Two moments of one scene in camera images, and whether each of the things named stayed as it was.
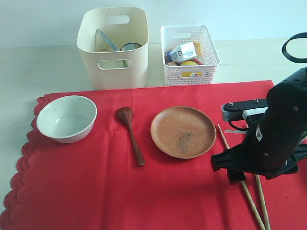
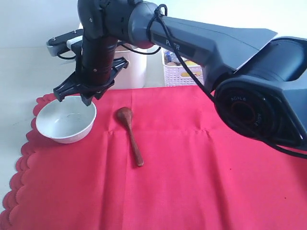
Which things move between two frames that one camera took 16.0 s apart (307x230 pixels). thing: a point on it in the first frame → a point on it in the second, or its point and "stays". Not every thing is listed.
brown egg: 171,63 stays
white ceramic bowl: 67,119 stays
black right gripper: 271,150 → 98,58
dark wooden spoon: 125,115 stays
